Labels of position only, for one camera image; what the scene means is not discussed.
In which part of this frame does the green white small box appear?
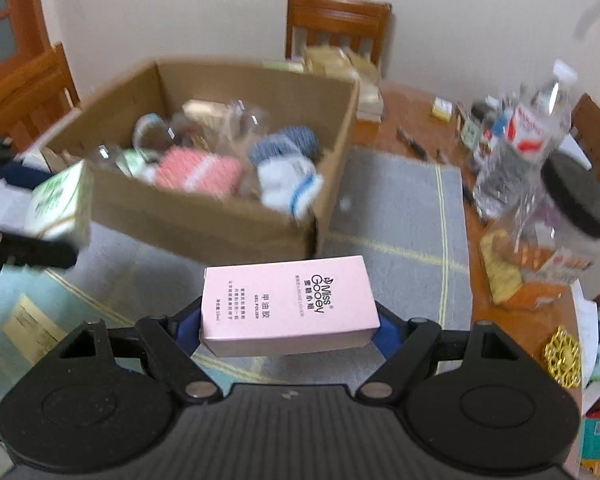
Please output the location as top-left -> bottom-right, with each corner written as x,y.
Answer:
23,160 -> 94,249

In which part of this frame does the pink cosmetic box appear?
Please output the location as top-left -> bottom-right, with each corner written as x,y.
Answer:
201,256 -> 380,358

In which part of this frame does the pink knitted sock roll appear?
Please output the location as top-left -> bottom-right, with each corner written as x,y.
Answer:
152,146 -> 244,198

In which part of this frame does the grey white sock roll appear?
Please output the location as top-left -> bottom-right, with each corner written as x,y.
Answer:
257,155 -> 324,221

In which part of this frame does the cream cardboard small box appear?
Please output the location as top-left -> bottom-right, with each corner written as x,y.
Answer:
182,100 -> 230,128

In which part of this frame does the clear plastic jar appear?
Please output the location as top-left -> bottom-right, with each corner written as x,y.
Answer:
225,100 -> 271,154

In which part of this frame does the blue knitted sock roll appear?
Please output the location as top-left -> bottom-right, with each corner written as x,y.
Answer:
248,126 -> 322,166

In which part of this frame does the wooden chair left side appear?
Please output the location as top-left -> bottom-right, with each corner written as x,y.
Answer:
0,44 -> 80,152

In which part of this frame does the wooden chair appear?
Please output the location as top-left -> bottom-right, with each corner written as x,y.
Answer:
571,93 -> 600,180
285,0 -> 392,68
0,44 -> 80,152

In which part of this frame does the yellow capsule blister pack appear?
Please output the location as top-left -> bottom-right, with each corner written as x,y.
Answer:
480,230 -> 524,304

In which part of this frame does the brown cardboard box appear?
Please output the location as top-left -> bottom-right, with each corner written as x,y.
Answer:
46,58 -> 358,264

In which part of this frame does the gold foil ornament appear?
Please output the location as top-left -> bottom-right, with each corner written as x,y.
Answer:
543,326 -> 582,389

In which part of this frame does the large jar black lid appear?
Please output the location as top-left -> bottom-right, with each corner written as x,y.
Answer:
493,151 -> 600,285

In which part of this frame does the clear water bottle red label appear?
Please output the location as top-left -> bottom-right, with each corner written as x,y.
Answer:
472,58 -> 578,219

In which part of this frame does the small bottle black cap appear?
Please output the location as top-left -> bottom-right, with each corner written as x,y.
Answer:
460,100 -> 496,158

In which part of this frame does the wooden chair far right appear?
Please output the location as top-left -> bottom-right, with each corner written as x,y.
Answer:
571,93 -> 600,180

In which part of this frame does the beige paper bag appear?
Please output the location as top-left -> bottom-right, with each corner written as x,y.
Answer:
302,46 -> 381,84

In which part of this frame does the wooden chair far side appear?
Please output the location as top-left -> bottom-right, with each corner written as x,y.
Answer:
285,0 -> 392,68

